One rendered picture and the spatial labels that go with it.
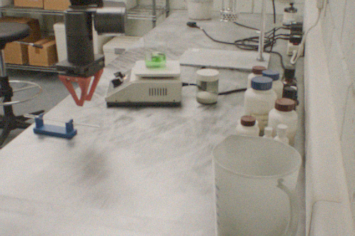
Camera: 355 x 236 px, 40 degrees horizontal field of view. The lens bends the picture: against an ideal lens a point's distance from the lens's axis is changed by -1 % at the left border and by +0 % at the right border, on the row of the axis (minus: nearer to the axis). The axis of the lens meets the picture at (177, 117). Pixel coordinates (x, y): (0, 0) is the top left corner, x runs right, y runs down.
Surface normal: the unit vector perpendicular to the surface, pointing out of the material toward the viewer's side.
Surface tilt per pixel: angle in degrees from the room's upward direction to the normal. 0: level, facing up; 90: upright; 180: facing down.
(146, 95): 90
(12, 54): 91
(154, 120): 0
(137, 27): 90
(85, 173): 0
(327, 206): 0
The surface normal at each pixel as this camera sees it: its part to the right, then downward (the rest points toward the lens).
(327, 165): 0.01, -0.92
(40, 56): -0.29, 0.36
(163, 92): 0.04, 0.39
